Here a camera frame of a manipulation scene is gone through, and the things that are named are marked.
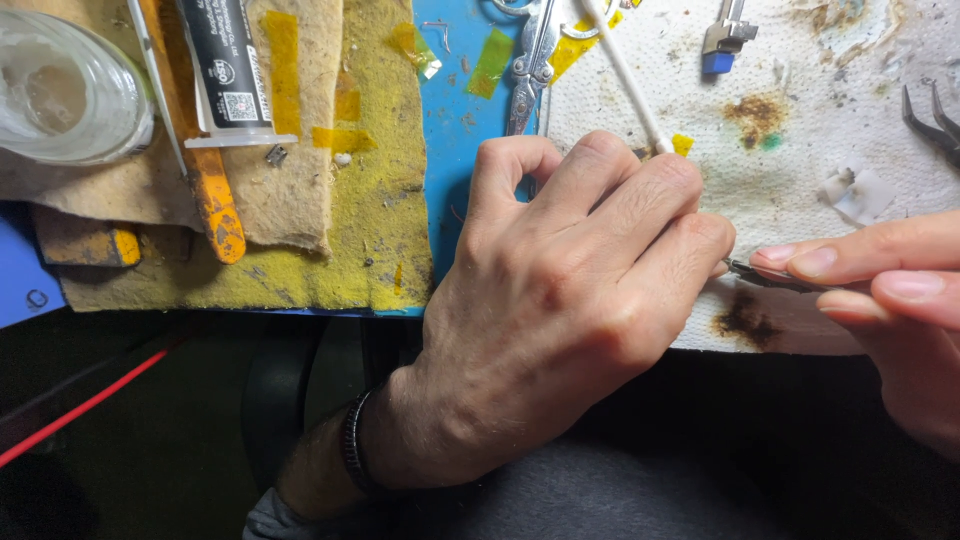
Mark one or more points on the person's right hand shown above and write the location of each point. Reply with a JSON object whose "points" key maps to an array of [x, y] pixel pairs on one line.
{"points": [[922, 360]]}

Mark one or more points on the black paste syringe tube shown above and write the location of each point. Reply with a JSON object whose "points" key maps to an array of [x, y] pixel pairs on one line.
{"points": [[225, 67]]}

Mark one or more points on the clear glass jar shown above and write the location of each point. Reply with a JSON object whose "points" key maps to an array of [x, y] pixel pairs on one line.
{"points": [[67, 97]]}

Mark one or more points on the silver metal scissors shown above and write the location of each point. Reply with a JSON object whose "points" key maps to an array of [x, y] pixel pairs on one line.
{"points": [[534, 67]]}

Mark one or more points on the crumpled yellow tape piece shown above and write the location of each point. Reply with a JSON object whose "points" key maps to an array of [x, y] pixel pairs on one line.
{"points": [[416, 49]]}

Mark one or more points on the long yellow tape strip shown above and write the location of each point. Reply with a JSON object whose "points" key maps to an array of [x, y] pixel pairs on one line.
{"points": [[283, 71]]}

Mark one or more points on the metal clip with blue tip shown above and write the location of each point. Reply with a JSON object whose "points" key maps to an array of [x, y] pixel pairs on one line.
{"points": [[724, 41]]}

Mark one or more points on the black pointed tweezers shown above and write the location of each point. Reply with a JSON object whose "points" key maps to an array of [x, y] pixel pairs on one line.
{"points": [[934, 127]]}

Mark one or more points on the grey sleeve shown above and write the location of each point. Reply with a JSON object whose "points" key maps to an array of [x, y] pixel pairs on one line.
{"points": [[277, 521]]}

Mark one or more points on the blue work mat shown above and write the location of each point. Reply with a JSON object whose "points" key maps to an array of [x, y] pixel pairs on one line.
{"points": [[454, 165]]}

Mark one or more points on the wide yellow tape piece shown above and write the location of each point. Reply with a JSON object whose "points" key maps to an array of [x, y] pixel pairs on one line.
{"points": [[570, 52]]}

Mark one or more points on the orange worn block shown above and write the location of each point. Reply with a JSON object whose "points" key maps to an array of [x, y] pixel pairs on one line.
{"points": [[82, 240]]}

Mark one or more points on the green tape piece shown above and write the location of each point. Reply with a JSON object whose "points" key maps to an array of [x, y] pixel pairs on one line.
{"points": [[491, 64]]}

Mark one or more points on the person's left hand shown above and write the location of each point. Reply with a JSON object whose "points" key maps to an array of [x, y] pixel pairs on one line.
{"points": [[525, 337]]}

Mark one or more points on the white cotton swab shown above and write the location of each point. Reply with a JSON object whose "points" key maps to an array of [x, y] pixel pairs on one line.
{"points": [[626, 82]]}

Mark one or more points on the beige felt cloth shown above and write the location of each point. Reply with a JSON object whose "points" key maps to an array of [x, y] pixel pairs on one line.
{"points": [[300, 195]]}

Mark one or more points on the yellow sponge cloth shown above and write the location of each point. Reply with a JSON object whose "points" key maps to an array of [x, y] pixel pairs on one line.
{"points": [[375, 187]]}

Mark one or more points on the small metal part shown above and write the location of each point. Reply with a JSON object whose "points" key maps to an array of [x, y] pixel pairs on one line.
{"points": [[276, 155]]}

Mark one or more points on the light blue sheet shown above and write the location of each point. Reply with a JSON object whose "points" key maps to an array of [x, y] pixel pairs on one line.
{"points": [[22, 277]]}

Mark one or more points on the stained white paper towel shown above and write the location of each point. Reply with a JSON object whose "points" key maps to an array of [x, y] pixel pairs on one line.
{"points": [[810, 135]]}

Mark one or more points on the small yellow tape square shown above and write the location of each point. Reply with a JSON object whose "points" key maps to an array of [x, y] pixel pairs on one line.
{"points": [[682, 145]]}

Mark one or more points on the metal tweezers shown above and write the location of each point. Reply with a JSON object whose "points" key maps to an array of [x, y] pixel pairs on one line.
{"points": [[750, 271]]}

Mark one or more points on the short yellow tape strip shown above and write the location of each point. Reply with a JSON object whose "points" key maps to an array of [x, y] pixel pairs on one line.
{"points": [[343, 139]]}

